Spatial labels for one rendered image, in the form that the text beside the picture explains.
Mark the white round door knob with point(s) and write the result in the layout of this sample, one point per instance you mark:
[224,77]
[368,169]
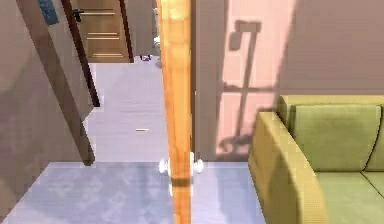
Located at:
[198,165]
[163,166]

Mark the blue framed wall picture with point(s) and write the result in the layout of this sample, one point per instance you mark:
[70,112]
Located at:
[48,10]

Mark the green sofa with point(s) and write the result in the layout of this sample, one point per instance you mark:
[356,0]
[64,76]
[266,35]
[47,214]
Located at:
[320,160]

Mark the brown panelled room door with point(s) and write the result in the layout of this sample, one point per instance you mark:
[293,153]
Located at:
[101,33]

